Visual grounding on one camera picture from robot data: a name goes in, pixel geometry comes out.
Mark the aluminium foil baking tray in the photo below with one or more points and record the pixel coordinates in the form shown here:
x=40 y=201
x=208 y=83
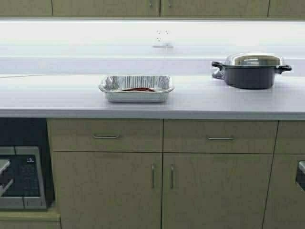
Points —
x=112 y=86

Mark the small grey object behind pot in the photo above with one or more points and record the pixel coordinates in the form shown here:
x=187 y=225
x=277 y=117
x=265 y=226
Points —
x=219 y=74

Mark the right lower cabinet door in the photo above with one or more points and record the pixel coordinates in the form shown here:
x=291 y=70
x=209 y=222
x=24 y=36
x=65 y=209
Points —
x=215 y=191

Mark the cabinet door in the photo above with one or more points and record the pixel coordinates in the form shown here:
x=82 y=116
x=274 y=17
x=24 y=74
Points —
x=215 y=8
x=98 y=190
x=105 y=8
x=215 y=191

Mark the black cooking pot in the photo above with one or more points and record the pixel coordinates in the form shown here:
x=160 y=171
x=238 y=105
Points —
x=250 y=76

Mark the left lower cabinet door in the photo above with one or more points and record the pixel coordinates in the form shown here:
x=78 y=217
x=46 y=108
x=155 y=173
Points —
x=98 y=190

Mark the right upper cabinet door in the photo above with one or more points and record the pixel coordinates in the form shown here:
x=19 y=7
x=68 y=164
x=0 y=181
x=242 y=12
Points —
x=215 y=8

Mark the shiny steel pot lid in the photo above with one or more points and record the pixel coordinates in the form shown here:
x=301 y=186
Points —
x=254 y=59

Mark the left upper cabinet door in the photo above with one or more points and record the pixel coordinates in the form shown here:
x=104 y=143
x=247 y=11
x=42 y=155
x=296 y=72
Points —
x=105 y=8

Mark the far right lower cabinet panel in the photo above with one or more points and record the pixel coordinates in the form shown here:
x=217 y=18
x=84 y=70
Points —
x=285 y=206

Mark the red plastic container lid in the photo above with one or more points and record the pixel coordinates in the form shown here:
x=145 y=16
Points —
x=139 y=89

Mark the right wooden drawer front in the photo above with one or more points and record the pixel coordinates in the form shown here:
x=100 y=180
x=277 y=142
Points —
x=189 y=136

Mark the wooden drawer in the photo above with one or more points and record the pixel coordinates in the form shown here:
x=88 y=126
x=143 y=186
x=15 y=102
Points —
x=76 y=134
x=189 y=136

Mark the left wooden drawer front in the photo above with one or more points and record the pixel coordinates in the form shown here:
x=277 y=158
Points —
x=76 y=134

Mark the stainless steel microwave oven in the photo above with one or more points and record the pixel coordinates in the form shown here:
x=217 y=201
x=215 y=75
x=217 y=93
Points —
x=27 y=190

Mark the left lower door handle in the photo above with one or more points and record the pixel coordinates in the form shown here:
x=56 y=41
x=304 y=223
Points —
x=153 y=175

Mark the left drawer metal handle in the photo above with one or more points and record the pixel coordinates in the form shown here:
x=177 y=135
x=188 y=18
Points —
x=102 y=136

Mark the drawer metal handle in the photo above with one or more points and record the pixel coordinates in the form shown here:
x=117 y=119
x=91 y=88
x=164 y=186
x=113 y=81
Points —
x=102 y=136
x=220 y=138

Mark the right drawer metal handle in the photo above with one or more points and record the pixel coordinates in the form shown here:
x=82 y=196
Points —
x=220 y=138

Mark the white wall power outlet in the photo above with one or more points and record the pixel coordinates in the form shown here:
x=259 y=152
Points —
x=162 y=36

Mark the right grey robot base bracket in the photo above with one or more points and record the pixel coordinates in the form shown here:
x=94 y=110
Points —
x=300 y=175

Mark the left grey robot base bracket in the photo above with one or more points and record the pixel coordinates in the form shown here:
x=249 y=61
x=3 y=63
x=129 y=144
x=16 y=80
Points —
x=6 y=179

